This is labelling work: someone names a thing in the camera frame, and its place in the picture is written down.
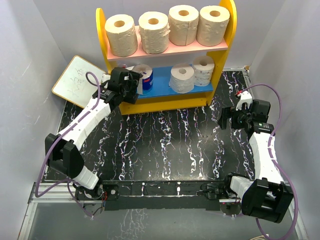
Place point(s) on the blue white paper roll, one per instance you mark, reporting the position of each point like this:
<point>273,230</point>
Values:
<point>146,81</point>

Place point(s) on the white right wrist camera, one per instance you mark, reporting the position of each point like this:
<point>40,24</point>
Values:
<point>245,100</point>

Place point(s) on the small whiteboard with wooden frame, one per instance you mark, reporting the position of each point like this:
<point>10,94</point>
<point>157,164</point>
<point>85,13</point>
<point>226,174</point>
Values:
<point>72,84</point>

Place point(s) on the white patterned paper roll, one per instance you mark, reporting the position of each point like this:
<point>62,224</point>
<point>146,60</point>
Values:
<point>203,67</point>

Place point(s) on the yellow pink blue shelf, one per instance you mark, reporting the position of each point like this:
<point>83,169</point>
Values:
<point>163,98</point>

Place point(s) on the brown paper roll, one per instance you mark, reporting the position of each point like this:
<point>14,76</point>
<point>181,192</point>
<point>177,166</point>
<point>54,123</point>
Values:
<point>183,22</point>
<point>154,32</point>
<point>212,25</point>

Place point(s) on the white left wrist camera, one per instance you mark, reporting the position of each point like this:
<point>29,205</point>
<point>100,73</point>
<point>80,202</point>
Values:
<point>105,77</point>

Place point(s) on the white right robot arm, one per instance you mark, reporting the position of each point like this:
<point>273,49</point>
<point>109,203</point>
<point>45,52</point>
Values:
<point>266,197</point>

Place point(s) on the black marble table mat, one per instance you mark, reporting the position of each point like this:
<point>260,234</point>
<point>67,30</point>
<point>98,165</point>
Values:
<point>180,144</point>

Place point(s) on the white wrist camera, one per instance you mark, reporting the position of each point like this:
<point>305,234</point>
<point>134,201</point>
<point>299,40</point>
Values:
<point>105,77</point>
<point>245,100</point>

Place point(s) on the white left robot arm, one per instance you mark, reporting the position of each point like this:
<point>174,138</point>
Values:
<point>63,149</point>

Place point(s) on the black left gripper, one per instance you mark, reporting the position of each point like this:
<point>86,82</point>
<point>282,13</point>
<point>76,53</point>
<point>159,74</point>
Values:
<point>133,81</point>

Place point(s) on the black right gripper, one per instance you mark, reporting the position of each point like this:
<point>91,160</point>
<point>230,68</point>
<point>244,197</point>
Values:
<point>227,113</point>

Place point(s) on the brown paper roll front edge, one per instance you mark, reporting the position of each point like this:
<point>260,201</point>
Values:
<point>121,34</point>

